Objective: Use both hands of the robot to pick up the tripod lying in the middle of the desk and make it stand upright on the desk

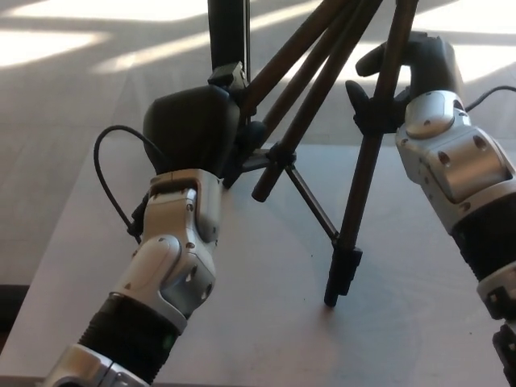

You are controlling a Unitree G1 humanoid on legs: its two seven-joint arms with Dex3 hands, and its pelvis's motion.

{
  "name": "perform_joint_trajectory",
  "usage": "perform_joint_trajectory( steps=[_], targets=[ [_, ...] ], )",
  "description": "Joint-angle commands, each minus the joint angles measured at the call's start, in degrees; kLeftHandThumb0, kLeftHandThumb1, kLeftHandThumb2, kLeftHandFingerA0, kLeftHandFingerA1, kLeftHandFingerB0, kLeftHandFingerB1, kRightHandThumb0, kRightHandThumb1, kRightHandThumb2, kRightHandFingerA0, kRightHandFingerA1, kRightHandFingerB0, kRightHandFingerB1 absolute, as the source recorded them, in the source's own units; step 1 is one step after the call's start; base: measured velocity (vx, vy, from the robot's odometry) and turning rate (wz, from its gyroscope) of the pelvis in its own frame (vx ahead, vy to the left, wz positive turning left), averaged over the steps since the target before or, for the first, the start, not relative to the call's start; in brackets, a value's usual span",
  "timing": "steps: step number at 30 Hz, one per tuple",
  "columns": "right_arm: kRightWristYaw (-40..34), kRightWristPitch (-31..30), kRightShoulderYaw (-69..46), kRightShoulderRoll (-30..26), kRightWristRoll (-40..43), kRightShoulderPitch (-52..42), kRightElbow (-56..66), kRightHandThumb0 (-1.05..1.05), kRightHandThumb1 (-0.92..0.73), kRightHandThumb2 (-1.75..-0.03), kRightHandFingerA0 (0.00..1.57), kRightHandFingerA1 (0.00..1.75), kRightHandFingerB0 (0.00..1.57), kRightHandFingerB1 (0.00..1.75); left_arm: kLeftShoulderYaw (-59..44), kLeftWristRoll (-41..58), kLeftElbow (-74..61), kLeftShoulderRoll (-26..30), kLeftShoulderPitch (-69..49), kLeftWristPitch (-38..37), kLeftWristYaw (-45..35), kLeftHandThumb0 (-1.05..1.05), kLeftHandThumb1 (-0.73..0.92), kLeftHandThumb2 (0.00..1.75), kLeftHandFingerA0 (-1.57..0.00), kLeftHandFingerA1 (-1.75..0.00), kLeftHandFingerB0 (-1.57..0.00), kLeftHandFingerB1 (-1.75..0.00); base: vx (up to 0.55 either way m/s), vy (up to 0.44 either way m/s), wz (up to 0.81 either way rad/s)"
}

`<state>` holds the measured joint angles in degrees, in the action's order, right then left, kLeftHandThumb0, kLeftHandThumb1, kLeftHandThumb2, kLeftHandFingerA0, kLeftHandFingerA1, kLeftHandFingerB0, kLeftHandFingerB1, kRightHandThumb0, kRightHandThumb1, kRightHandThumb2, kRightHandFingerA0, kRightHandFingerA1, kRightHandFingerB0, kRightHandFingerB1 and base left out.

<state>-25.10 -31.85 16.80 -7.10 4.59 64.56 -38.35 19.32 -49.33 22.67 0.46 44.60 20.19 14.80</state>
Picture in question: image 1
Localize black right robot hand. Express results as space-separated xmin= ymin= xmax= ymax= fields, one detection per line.
xmin=345 ymin=31 xmax=464 ymax=134

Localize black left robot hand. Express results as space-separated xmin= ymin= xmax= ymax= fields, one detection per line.
xmin=143 ymin=60 xmax=267 ymax=190

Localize bronze tripod with black joints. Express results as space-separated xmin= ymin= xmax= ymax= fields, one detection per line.
xmin=223 ymin=0 xmax=420 ymax=307

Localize black vertical pillar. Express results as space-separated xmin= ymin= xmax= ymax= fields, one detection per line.
xmin=207 ymin=0 xmax=252 ymax=81

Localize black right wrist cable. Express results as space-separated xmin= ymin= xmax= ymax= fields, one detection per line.
xmin=463 ymin=85 xmax=516 ymax=112

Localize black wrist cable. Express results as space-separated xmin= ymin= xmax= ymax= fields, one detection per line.
xmin=463 ymin=85 xmax=516 ymax=112
xmin=93 ymin=124 xmax=170 ymax=239

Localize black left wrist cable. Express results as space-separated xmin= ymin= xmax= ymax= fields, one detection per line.
xmin=93 ymin=124 xmax=170 ymax=239

